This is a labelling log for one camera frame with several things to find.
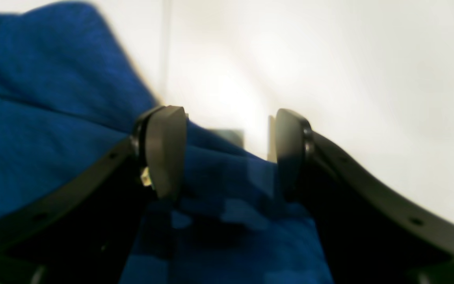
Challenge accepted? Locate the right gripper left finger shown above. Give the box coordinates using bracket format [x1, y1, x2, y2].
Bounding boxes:
[0, 105, 188, 284]

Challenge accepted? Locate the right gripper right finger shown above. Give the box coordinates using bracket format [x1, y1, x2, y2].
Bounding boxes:
[275, 108, 454, 284]

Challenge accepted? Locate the dark blue t-shirt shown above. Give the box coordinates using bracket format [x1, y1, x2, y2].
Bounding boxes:
[0, 2, 333, 284]

